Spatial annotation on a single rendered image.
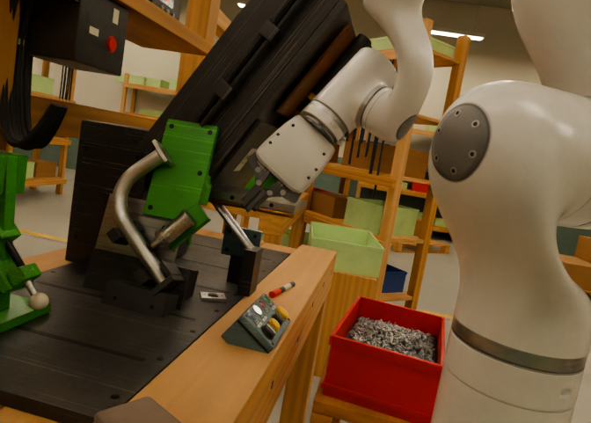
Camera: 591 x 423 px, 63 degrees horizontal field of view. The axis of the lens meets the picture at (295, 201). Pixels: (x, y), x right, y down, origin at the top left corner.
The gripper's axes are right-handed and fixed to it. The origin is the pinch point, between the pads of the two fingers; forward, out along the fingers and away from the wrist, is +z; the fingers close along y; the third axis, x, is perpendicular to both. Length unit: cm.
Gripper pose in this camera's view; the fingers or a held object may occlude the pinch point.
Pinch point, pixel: (252, 200)
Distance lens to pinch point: 77.1
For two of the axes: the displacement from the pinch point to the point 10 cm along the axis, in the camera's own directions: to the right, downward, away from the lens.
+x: 1.0, -0.9, -9.9
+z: -6.7, 7.3, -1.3
